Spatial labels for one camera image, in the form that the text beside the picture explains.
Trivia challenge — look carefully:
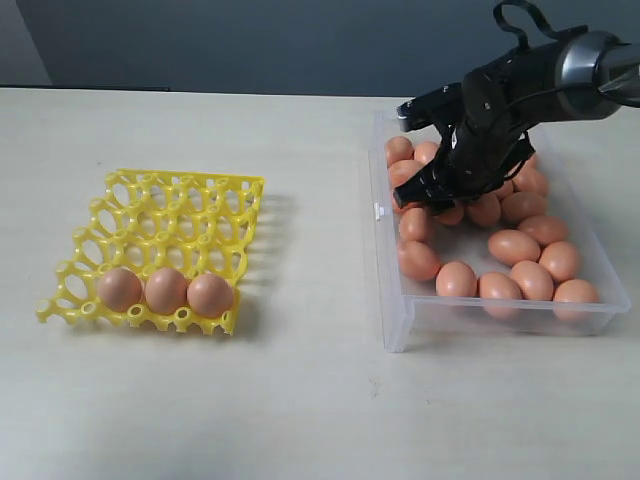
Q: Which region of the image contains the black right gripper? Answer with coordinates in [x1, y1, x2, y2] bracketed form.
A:
[393, 119, 530, 216]

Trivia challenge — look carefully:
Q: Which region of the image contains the brown egg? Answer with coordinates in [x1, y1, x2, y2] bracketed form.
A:
[512, 168, 549, 197]
[436, 261, 477, 297]
[538, 241, 581, 283]
[187, 273, 234, 318]
[399, 207, 435, 243]
[465, 193, 501, 227]
[517, 215, 569, 246]
[493, 180, 514, 201]
[478, 271, 522, 320]
[385, 136, 414, 167]
[509, 260, 554, 301]
[488, 229, 541, 266]
[413, 141, 439, 165]
[522, 154, 538, 170]
[144, 267, 188, 315]
[97, 267, 143, 312]
[436, 202, 465, 226]
[553, 279, 600, 322]
[388, 159, 424, 188]
[398, 241, 441, 282]
[501, 191, 548, 225]

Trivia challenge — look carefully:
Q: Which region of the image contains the yellow plastic egg tray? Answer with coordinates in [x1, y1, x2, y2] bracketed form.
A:
[36, 169, 265, 335]

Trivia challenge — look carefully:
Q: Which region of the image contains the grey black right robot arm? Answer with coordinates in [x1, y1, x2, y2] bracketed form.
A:
[393, 31, 639, 213]

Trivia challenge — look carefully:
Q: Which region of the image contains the clear plastic bin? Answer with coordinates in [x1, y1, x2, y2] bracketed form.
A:
[365, 112, 631, 352]

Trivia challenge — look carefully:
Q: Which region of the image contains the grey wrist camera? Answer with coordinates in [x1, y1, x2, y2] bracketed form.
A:
[396, 83, 465, 133]

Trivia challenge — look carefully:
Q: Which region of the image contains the black cable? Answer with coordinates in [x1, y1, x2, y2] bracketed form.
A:
[492, 0, 640, 181]

